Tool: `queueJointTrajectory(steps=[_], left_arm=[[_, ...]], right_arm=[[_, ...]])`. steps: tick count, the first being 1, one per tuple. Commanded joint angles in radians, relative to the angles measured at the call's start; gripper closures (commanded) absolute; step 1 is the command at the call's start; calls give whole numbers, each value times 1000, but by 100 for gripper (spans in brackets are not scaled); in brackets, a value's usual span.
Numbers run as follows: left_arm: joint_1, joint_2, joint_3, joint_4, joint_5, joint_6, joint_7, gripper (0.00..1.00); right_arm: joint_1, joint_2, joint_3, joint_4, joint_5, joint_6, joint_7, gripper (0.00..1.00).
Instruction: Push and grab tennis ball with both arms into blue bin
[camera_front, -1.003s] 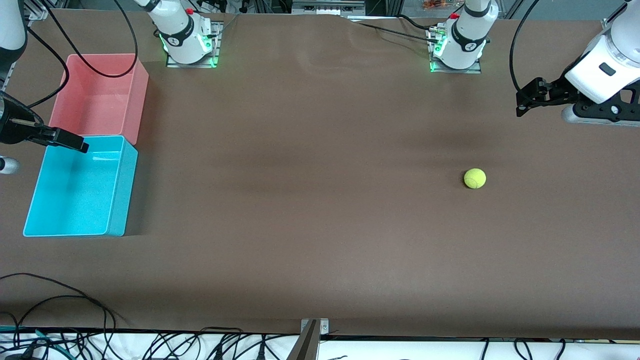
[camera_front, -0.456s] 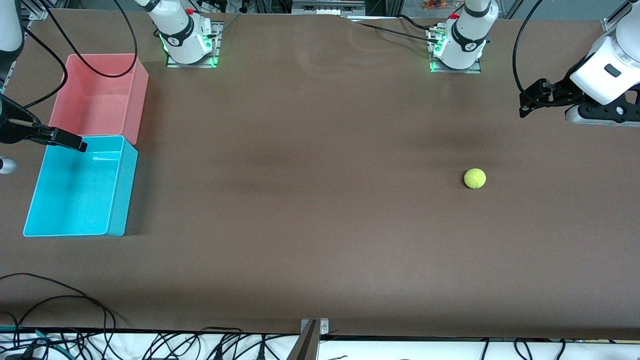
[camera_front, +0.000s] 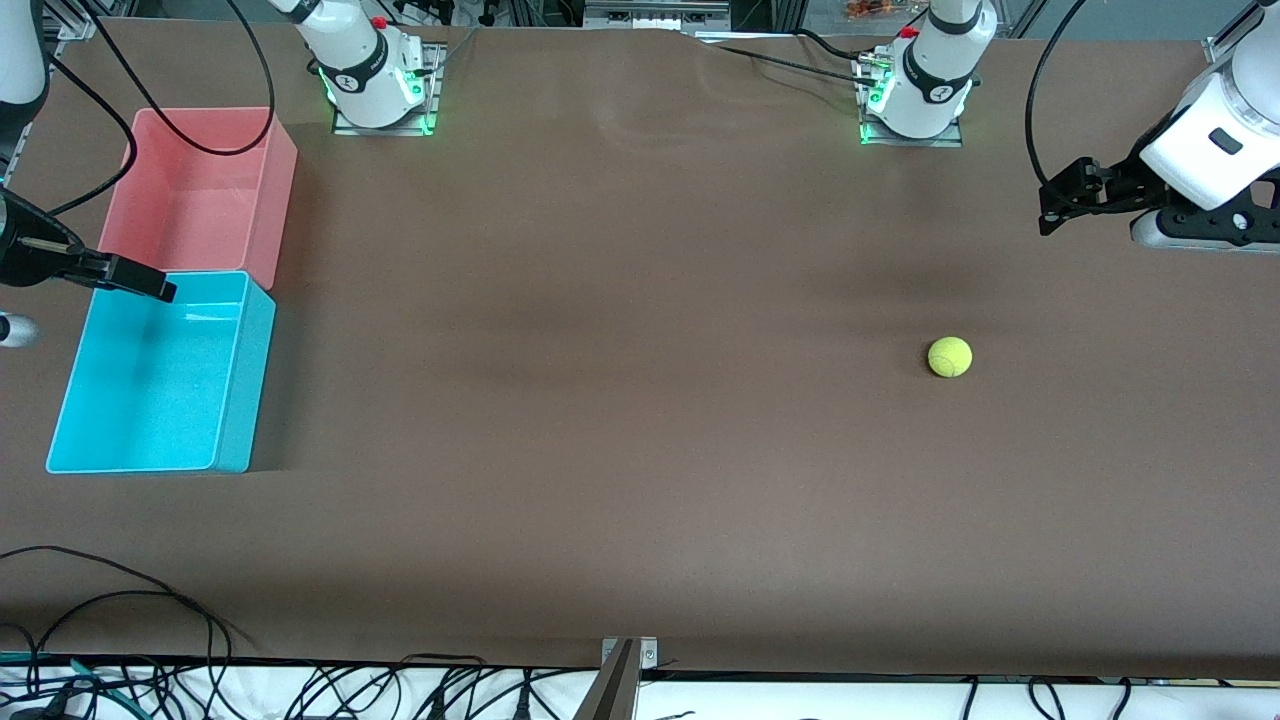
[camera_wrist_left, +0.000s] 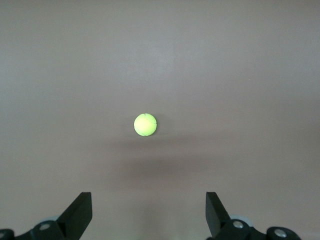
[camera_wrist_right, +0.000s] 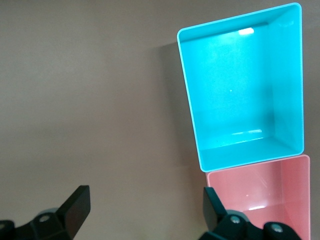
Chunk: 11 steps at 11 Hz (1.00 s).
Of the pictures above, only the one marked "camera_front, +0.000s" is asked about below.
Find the yellow tennis ball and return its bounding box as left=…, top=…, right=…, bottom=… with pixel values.
left=927, top=337, right=974, bottom=380

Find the pink plastic bin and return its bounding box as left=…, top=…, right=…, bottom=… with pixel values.
left=97, top=107, right=299, bottom=292

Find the blue plastic bin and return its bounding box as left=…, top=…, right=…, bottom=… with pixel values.
left=45, top=270, right=278, bottom=475

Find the grey metal device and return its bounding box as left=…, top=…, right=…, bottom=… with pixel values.
left=583, top=0, right=733, bottom=33

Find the aluminium frame rail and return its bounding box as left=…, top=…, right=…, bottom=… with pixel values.
left=1203, top=0, right=1280, bottom=66
left=40, top=0, right=136, bottom=43

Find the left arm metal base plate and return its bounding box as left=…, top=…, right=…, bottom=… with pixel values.
left=857, top=52, right=964, bottom=149

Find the long looping black arm cable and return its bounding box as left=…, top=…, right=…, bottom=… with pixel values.
left=78, top=0, right=276, bottom=157

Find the black cable across table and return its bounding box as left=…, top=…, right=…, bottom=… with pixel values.
left=700, top=40, right=886, bottom=86

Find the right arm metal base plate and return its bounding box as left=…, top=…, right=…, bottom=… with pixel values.
left=332, top=42, right=447, bottom=137

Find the black cable loop on table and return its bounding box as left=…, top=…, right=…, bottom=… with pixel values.
left=0, top=545, right=256, bottom=720

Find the black base cable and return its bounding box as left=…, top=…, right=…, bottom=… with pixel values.
left=415, top=20, right=481, bottom=81

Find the teal cable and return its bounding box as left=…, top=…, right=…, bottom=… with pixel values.
left=0, top=652, right=136, bottom=716

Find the metal table bracket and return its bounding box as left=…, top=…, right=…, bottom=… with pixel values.
left=572, top=636, right=661, bottom=720

